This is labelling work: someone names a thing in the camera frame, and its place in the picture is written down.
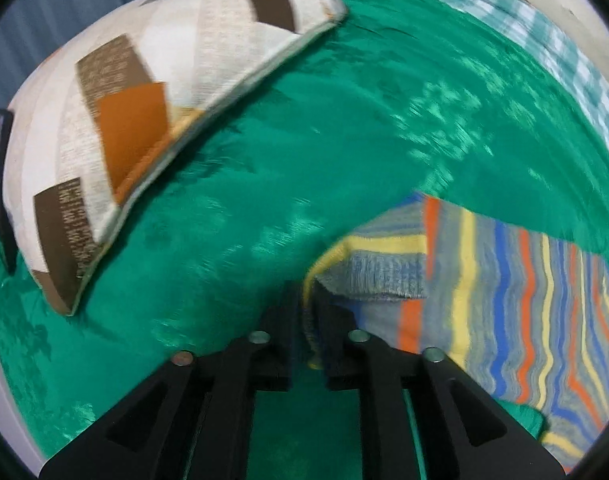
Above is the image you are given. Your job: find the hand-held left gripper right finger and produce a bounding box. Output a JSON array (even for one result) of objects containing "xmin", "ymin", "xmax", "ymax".
[{"xmin": 307, "ymin": 294, "xmax": 565, "ymax": 480}]

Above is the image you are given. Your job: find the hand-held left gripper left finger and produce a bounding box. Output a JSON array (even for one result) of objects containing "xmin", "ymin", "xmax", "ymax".
[{"xmin": 39, "ymin": 280, "xmax": 305, "ymax": 480}]

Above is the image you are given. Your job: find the striped knit sweater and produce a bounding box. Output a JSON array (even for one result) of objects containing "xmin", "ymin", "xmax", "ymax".
[{"xmin": 300, "ymin": 191, "xmax": 609, "ymax": 468}]

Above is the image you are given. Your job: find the green velvet blanket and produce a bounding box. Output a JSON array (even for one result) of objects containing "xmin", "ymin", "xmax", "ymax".
[{"xmin": 0, "ymin": 0, "xmax": 609, "ymax": 480}]

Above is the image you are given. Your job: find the patchwork patterned pillow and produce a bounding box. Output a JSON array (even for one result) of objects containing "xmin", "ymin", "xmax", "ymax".
[{"xmin": 0, "ymin": 0, "xmax": 349, "ymax": 317}]

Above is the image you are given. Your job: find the teal white checked sheet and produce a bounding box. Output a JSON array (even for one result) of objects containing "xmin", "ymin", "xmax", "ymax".
[{"xmin": 357, "ymin": 0, "xmax": 609, "ymax": 153}]

